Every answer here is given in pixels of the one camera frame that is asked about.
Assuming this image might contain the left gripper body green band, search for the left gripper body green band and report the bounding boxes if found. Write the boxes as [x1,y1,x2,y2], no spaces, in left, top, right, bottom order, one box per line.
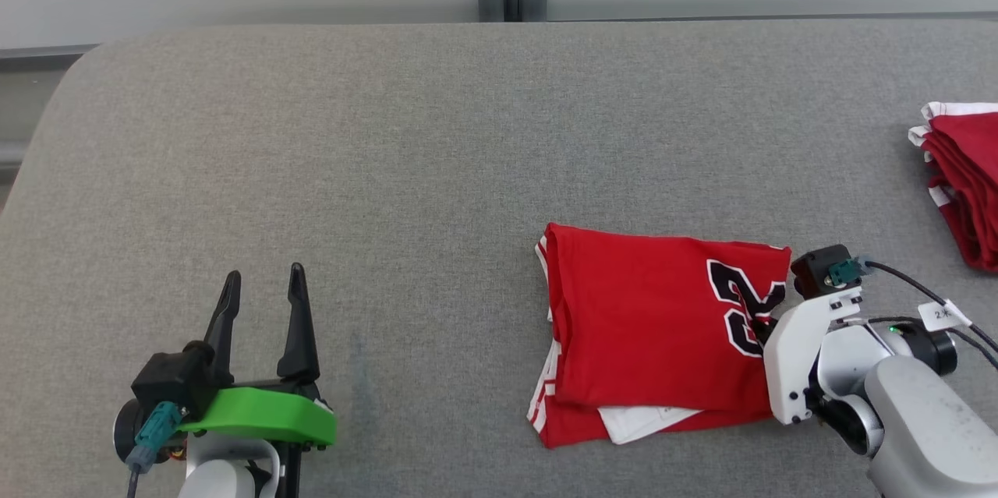
[179,377,338,450]

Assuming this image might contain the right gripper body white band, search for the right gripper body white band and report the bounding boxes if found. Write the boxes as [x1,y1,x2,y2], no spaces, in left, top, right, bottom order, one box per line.
[764,288,862,425]

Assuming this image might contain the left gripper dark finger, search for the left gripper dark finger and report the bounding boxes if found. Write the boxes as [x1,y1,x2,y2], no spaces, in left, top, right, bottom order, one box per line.
[204,270,242,386]
[277,263,320,386]

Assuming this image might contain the red and white jersey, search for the red and white jersey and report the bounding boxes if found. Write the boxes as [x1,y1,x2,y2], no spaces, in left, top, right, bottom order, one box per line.
[528,222,792,450]

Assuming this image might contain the red shorts with white stripe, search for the red shorts with white stripe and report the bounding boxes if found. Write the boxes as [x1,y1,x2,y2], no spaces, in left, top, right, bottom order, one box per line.
[908,101,998,273]

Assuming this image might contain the right cable with teal connector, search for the right cable with teal connector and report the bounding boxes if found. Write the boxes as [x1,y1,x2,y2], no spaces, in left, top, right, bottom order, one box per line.
[828,256,998,351]

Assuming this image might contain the cable with teal connector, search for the cable with teal connector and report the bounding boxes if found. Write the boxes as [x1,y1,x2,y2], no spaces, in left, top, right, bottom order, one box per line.
[828,256,998,351]
[127,402,186,498]

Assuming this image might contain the left cable with teal connector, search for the left cable with teal connector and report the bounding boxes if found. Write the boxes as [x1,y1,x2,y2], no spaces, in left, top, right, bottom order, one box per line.
[127,402,186,498]

